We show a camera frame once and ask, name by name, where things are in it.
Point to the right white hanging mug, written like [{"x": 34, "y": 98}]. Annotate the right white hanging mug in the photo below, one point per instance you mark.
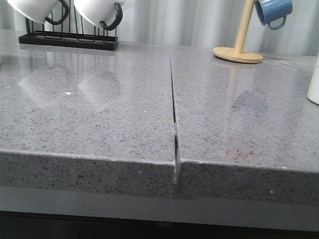
[{"x": 106, "y": 14}]

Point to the black wire mug rack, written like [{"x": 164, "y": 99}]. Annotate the black wire mug rack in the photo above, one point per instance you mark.
[{"x": 74, "y": 32}]

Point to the wooden mug tree stand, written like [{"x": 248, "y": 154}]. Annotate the wooden mug tree stand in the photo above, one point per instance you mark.
[{"x": 237, "y": 53}]

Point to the blue hanging mug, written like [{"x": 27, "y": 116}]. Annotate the blue hanging mug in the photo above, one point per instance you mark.
[{"x": 273, "y": 13}]

